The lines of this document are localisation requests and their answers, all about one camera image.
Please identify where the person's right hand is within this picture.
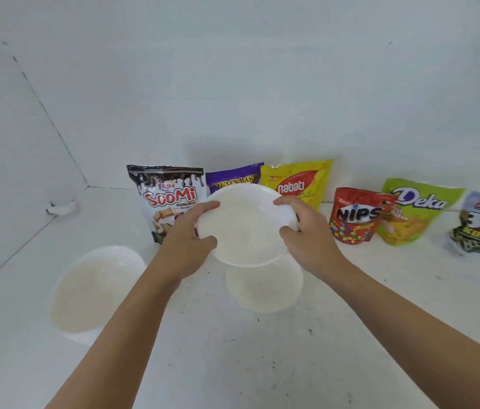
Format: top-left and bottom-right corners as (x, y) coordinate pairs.
(272, 195), (354, 282)

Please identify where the person's left hand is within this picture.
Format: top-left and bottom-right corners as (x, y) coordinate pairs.
(148, 201), (221, 290)

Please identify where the red Nips candy bag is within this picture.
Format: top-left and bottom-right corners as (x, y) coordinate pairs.
(328, 187), (396, 245)

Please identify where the black white snack bag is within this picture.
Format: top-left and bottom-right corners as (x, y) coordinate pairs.
(126, 164), (206, 245)

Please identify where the yellow snack bag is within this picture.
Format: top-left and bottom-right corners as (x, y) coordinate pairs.
(259, 159), (334, 211)

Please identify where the white round bowl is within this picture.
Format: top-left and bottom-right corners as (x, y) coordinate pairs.
(196, 183), (300, 268)
(226, 255), (305, 314)

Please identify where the purple snack bag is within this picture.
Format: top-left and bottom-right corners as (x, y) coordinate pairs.
(205, 162), (265, 195)

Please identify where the stack of white bowls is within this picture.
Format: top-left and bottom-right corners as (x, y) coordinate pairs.
(49, 245), (148, 347)

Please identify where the green snack bag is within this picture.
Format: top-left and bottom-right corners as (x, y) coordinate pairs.
(376, 177), (467, 247)

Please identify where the person's left forearm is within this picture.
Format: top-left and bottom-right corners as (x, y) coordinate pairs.
(45, 266), (181, 409)

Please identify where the person's right forearm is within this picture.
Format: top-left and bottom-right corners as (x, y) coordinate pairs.
(323, 260), (480, 409)

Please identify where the small white plaster lump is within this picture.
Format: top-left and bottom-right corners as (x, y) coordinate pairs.
(45, 199), (81, 216)

